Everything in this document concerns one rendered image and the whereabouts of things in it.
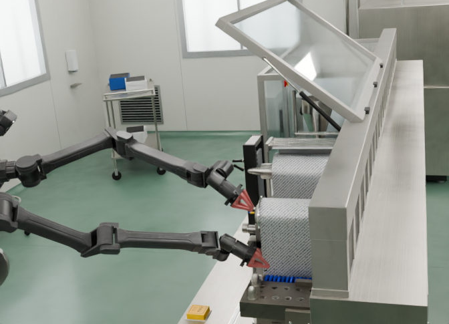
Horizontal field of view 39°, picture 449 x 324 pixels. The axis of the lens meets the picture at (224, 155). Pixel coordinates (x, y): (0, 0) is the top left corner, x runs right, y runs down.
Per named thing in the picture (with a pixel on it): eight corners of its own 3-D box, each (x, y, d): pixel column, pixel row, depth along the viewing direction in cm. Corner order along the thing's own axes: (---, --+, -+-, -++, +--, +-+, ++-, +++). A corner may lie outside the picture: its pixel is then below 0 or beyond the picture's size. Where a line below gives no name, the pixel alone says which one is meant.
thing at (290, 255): (264, 277, 240) (260, 232, 235) (327, 281, 233) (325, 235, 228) (263, 278, 240) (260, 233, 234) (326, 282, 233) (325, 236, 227)
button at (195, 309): (192, 309, 245) (192, 303, 245) (210, 310, 243) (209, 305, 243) (186, 319, 239) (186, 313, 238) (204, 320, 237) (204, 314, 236)
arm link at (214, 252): (206, 251, 233) (203, 230, 238) (199, 266, 242) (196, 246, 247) (237, 251, 236) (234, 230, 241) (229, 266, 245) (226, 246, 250)
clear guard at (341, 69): (287, -2, 299) (288, -2, 298) (375, 61, 296) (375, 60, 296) (224, 25, 203) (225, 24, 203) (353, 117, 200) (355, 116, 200)
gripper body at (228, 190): (227, 207, 237) (211, 195, 238) (234, 198, 247) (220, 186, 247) (236, 194, 235) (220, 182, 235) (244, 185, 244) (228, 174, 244)
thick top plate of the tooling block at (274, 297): (251, 294, 239) (250, 279, 237) (360, 302, 227) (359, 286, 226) (240, 316, 224) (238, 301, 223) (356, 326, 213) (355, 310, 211)
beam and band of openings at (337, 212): (383, 61, 423) (383, 26, 417) (396, 61, 421) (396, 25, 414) (311, 295, 143) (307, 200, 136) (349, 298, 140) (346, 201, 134)
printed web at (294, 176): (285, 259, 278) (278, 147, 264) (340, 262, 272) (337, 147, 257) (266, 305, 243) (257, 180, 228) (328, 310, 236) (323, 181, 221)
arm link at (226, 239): (218, 239, 236) (224, 228, 240) (213, 248, 241) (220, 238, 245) (234, 248, 235) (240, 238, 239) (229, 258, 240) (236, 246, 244)
